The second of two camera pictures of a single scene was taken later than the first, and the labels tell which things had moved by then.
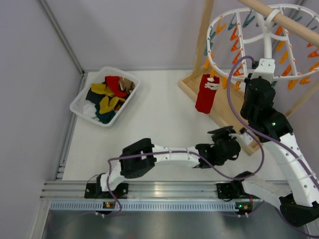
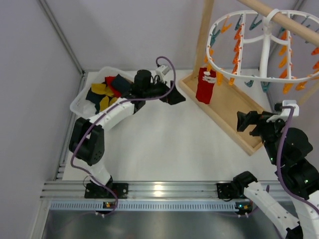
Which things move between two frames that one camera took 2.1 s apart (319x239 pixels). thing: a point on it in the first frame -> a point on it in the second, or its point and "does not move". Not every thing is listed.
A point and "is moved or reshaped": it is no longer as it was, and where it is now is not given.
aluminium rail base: [70, 196] does not move
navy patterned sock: [94, 98] does not move
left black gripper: [223, 133] -> [168, 93]
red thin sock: [206, 96] is moved or reshaped
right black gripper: [255, 83] -> [254, 123]
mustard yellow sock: [104, 105] does not move
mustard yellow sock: [100, 88] does not move
